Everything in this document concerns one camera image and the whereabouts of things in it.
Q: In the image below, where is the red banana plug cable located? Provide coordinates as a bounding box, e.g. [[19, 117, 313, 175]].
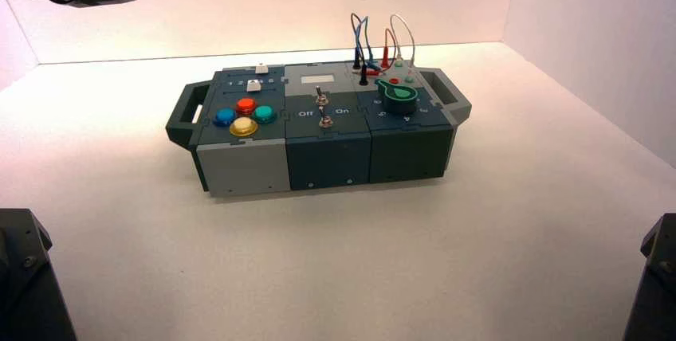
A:
[[365, 28, 397, 76]]

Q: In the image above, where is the yellow round push button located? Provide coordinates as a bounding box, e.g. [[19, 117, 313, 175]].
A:
[[229, 117, 260, 138]]

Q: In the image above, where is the teal and grey control box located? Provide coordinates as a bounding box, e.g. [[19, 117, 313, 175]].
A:
[[165, 61, 473, 198]]

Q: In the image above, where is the green and black rotary knob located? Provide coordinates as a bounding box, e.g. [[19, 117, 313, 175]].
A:
[[375, 78, 419, 115]]

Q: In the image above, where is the black banana plug cable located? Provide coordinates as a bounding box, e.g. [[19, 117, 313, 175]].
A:
[[350, 13, 370, 86]]

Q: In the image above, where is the blue banana plug cable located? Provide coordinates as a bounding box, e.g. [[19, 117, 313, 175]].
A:
[[358, 15, 379, 72]]

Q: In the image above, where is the blue round push button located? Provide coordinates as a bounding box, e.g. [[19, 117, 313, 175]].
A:
[[212, 108, 238, 128]]

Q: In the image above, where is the white cable with green plugs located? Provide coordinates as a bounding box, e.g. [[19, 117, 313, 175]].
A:
[[389, 14, 417, 84]]

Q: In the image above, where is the green round push button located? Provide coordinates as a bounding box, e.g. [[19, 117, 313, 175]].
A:
[[251, 105, 277, 125]]

